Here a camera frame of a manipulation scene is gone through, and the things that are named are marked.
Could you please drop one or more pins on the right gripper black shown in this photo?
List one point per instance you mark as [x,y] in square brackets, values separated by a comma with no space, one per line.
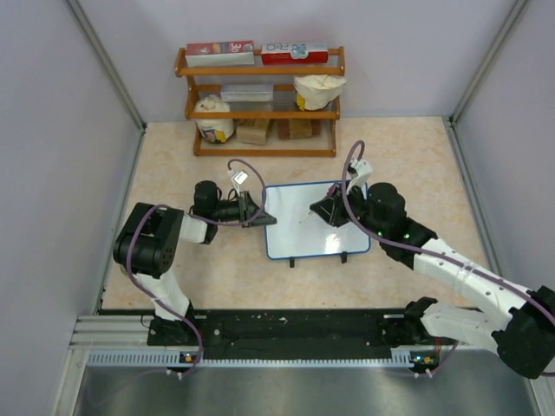
[331,209]

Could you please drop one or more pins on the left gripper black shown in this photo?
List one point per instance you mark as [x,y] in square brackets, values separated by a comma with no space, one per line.
[246,206]

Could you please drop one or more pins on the blue framed whiteboard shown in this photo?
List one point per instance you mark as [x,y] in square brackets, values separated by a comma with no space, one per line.
[298,233]

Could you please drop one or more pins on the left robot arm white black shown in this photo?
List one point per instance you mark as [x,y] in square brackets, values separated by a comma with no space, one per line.
[147,245]

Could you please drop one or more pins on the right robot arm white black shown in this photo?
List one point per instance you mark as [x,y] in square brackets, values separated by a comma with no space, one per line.
[511,321]

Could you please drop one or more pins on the tan brown block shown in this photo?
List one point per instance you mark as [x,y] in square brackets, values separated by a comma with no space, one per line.
[253,131]

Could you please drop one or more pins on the reddish brown block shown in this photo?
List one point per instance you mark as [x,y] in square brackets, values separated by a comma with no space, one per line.
[294,129]

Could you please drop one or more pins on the white flour bag lower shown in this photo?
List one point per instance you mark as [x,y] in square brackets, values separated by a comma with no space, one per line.
[214,130]

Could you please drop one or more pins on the wooden three-tier shelf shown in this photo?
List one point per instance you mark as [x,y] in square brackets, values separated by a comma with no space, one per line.
[202,82]

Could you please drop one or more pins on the cream paper bag upper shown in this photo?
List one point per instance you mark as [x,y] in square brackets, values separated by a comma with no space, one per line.
[315,92]

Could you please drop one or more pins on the clear glass bottle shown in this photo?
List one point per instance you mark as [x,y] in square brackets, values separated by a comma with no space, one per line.
[121,273]

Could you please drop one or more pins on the red white box right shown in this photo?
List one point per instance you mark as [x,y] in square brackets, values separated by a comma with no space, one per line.
[294,53]

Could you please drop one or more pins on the red white box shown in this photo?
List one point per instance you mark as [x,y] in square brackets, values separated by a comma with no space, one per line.
[294,53]
[220,54]

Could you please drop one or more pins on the red white box left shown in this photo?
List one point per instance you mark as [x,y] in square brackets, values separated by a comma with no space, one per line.
[220,54]

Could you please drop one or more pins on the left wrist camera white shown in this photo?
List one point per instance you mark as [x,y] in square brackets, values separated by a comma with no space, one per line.
[238,178]

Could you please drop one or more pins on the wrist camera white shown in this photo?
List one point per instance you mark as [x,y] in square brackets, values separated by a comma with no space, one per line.
[238,178]
[359,171]

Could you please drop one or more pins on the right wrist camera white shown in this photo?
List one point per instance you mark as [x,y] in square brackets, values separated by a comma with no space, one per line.
[359,171]

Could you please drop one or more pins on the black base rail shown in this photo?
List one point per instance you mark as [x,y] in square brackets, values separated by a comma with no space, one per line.
[285,334]

